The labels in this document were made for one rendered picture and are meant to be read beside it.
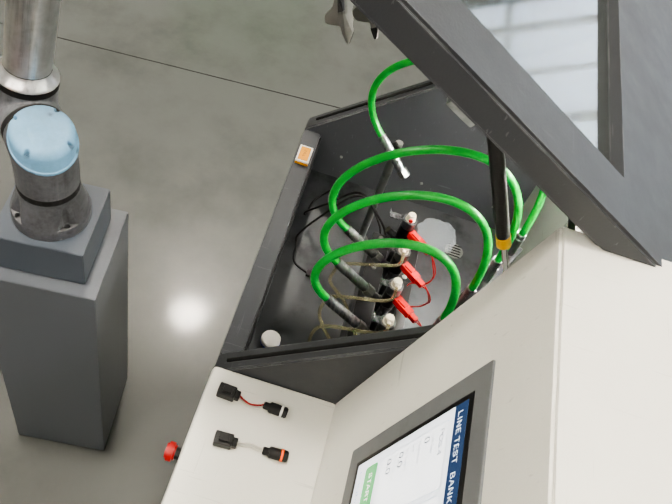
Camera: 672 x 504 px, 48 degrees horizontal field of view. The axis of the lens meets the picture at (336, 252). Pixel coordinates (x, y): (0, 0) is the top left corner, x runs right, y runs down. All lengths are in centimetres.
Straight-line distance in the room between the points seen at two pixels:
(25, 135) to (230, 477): 68
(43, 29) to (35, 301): 56
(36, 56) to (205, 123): 169
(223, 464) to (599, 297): 67
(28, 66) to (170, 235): 134
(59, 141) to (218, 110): 177
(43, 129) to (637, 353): 104
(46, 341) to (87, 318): 17
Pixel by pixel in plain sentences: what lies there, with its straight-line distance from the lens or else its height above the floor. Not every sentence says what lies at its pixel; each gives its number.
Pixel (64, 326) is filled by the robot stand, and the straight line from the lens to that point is 172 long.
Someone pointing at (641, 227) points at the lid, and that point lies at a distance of 92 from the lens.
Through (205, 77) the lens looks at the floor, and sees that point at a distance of 328.
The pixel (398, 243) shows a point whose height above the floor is 131.
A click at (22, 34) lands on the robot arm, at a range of 142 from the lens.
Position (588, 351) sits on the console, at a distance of 80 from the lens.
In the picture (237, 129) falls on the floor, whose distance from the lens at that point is 307.
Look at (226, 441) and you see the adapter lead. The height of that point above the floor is 100.
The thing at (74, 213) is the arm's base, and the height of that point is 95.
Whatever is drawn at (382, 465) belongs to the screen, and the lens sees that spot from 103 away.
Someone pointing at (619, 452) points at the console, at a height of 155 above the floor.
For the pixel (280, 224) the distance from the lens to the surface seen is 154.
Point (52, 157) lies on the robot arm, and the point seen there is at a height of 111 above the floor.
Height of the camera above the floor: 214
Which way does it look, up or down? 51 degrees down
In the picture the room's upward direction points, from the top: 20 degrees clockwise
